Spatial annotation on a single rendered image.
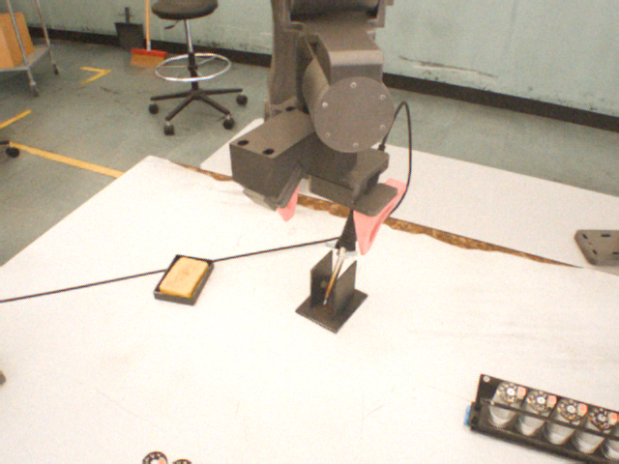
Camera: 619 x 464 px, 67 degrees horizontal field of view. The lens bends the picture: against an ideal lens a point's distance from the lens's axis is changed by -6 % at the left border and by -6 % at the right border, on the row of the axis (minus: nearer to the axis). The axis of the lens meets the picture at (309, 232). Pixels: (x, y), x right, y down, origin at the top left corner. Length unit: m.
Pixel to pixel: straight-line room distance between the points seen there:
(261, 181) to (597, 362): 0.45
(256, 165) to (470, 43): 2.76
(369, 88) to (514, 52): 2.75
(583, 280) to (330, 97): 0.51
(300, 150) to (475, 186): 0.53
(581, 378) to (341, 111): 0.42
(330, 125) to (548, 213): 0.57
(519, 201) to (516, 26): 2.23
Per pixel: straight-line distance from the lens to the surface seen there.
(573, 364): 0.63
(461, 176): 0.89
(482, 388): 0.56
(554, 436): 0.53
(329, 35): 0.37
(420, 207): 0.80
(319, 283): 0.60
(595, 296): 0.73
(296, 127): 0.40
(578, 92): 3.14
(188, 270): 0.66
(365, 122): 0.35
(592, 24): 3.03
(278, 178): 0.37
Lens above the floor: 1.20
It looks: 38 degrees down
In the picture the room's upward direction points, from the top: straight up
